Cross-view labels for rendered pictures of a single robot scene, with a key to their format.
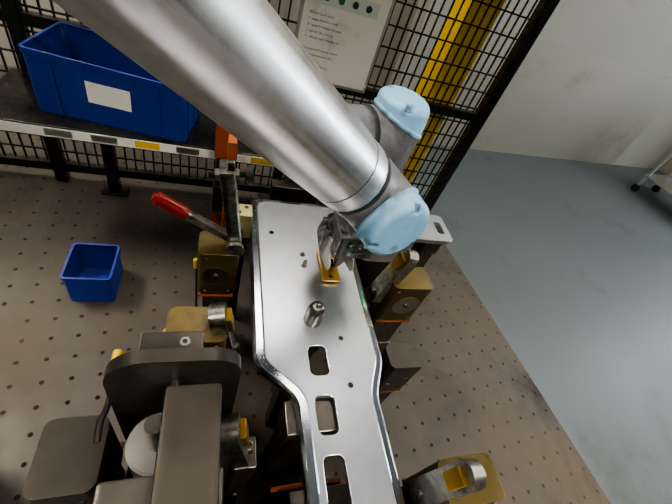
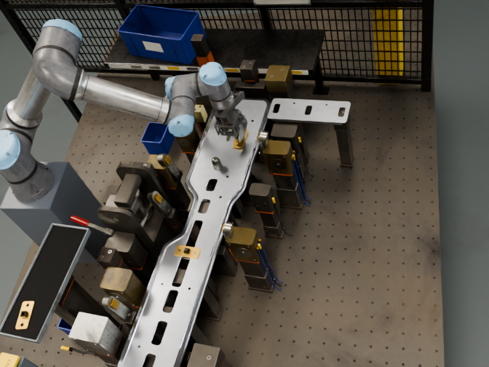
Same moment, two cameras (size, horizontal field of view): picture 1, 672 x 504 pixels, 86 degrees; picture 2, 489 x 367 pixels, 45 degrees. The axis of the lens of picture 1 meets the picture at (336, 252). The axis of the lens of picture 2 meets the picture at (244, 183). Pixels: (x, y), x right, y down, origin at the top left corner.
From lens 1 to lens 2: 1.62 m
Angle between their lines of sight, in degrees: 40
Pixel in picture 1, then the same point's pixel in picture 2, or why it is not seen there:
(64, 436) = (112, 189)
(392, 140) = (205, 88)
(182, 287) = not seen: hidden behind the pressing
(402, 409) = (308, 237)
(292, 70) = (121, 100)
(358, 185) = (156, 117)
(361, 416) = (218, 210)
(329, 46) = not seen: outside the picture
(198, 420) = (130, 182)
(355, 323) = (239, 170)
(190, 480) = (124, 194)
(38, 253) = (139, 127)
